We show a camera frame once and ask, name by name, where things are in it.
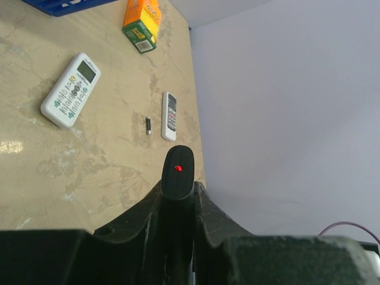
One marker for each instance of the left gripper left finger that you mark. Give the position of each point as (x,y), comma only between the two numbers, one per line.
(123,251)

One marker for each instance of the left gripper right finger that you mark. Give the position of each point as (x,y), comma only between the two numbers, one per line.
(226,253)

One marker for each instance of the blue plastic shopping basket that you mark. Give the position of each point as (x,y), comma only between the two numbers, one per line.
(58,8)

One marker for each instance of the white remote control dark keypad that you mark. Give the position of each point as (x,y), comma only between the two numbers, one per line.
(168,121)

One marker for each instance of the white remote control green screen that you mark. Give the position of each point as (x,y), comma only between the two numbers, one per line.
(64,103)

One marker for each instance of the yellow green juice carton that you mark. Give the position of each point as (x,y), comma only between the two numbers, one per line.
(141,24)

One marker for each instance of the battery near dark remote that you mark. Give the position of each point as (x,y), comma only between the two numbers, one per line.
(148,125)

